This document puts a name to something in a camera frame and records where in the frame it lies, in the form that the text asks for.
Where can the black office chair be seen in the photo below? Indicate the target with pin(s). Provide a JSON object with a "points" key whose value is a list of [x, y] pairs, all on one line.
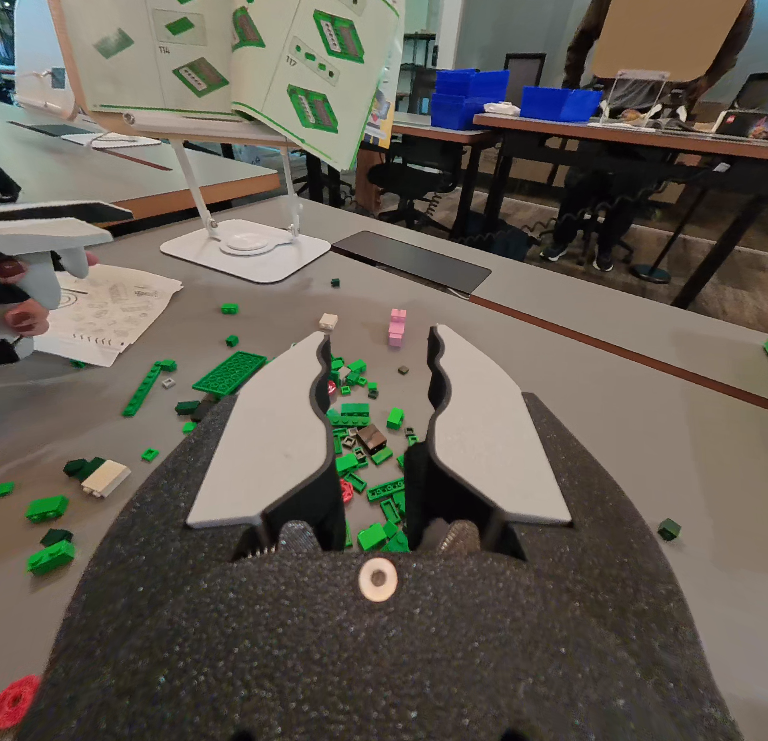
{"points": [[414, 183]]}

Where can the brown printed brick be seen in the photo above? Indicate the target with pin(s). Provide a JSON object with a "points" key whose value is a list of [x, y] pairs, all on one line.
{"points": [[372, 438]]}

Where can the thin green plate with holes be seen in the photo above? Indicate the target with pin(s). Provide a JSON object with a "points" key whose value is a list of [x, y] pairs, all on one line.
{"points": [[387, 489]]}

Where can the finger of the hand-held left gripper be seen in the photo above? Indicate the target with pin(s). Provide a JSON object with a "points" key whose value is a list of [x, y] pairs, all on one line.
{"points": [[72, 211], [54, 235]]}

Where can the green rectangular plate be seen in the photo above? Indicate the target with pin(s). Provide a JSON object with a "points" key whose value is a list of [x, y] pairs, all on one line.
{"points": [[231, 372]]}

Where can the white metal stand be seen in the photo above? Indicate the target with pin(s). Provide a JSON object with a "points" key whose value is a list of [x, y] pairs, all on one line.
{"points": [[198, 252], [30, 45]]}

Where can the instruction page on wooden board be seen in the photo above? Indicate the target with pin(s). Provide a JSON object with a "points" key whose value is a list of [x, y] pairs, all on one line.
{"points": [[150, 33]]}

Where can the heap of green toy bricks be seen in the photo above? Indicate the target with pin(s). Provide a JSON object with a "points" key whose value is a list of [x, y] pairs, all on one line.
{"points": [[393, 418]]}

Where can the pink toy pig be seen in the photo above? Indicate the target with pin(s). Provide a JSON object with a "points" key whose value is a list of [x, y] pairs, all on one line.
{"points": [[397, 327]]}

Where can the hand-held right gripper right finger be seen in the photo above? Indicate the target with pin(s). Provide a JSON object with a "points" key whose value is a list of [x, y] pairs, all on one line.
{"points": [[498, 453]]}

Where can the long green plate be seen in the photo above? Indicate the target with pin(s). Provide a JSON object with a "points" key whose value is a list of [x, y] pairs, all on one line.
{"points": [[144, 387]]}

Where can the black tablet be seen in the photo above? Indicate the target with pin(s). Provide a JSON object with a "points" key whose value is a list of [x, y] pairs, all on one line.
{"points": [[408, 261]]}

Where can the blue plastic bin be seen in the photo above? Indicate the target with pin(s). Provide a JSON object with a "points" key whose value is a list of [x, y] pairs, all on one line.
{"points": [[471, 99], [561, 105]]}

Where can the white printed paper bag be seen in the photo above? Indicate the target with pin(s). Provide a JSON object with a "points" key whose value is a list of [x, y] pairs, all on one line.
{"points": [[120, 309]]}

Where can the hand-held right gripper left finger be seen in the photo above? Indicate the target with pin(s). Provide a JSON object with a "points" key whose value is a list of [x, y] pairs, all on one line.
{"points": [[264, 453]]}

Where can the table with wooden edge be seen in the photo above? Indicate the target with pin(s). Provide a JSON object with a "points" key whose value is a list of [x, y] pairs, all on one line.
{"points": [[570, 127]]}

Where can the adjoining grey desk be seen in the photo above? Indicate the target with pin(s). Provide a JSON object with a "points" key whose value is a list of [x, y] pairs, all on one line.
{"points": [[660, 345]]}

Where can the person's left hand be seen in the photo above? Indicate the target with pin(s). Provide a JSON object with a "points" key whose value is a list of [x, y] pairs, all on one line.
{"points": [[27, 321]]}

